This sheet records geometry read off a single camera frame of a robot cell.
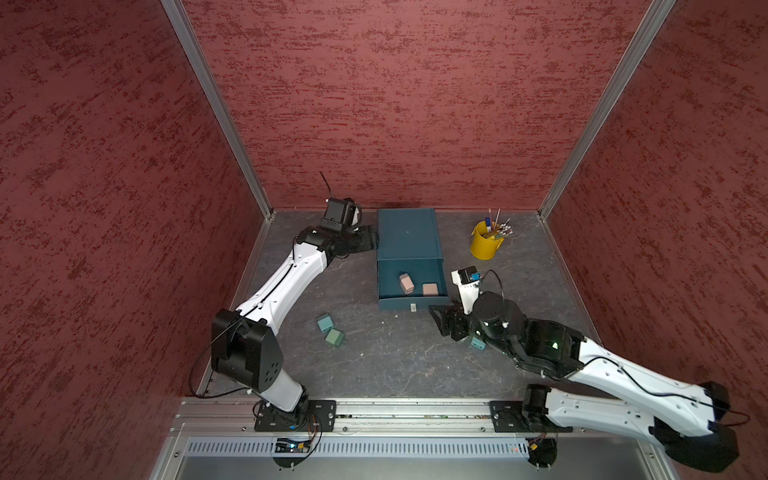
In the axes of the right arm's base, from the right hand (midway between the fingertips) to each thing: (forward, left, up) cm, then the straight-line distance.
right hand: (440, 312), depth 68 cm
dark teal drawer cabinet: (+25, +6, -1) cm, 26 cm away
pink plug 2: (+10, +1, -6) cm, 11 cm away
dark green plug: (+2, +29, -20) cm, 35 cm away
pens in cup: (+38, -26, -14) cm, 48 cm away
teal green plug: (+7, +33, -21) cm, 40 cm away
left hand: (+22, +18, -2) cm, 29 cm away
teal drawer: (+8, +12, -6) cm, 15 cm away
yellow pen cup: (+33, -21, -14) cm, 41 cm away
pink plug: (+11, +7, -4) cm, 14 cm away
